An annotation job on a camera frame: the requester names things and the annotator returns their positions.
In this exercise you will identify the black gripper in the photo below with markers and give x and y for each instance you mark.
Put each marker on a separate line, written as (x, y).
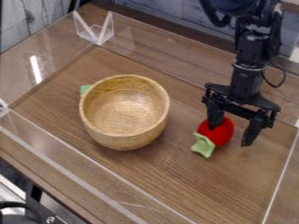
(241, 100)

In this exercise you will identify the red plush strawberry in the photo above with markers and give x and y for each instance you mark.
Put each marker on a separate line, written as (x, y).
(208, 138)

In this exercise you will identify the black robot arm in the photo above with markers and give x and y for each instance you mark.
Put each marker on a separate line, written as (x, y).
(256, 21)

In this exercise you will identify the small green object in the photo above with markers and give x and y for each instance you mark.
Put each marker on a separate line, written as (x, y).
(84, 88)

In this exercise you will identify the wooden bowl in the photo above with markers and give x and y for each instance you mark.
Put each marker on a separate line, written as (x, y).
(124, 110)

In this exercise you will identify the blue-grey sofa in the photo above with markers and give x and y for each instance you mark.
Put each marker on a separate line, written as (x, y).
(185, 12)

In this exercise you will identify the clear acrylic corner bracket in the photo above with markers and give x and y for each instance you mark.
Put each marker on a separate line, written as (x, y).
(97, 34)

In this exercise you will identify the black table leg bracket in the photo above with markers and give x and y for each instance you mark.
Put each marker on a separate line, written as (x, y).
(45, 216)

